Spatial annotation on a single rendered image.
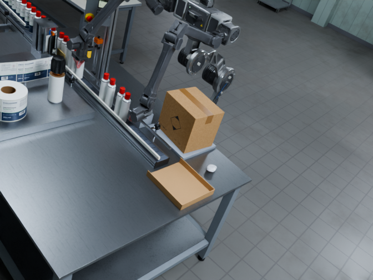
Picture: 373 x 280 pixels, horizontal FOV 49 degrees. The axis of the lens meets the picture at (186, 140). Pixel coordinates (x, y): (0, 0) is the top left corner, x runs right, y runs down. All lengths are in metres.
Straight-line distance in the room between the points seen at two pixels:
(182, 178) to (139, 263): 0.65
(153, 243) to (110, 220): 0.80
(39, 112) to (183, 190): 0.97
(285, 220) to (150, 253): 1.44
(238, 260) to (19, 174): 1.77
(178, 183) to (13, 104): 1.00
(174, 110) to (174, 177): 0.42
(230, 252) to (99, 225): 1.47
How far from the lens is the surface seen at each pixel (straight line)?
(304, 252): 3.62
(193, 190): 2.36
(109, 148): 2.48
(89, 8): 2.76
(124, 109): 2.56
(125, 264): 2.70
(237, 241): 3.38
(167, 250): 2.83
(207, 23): 2.84
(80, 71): 2.94
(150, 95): 2.34
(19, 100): 2.45
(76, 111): 2.64
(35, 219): 2.06
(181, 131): 2.53
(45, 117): 2.56
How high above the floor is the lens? 2.39
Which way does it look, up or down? 35 degrees down
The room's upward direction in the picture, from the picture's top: 19 degrees clockwise
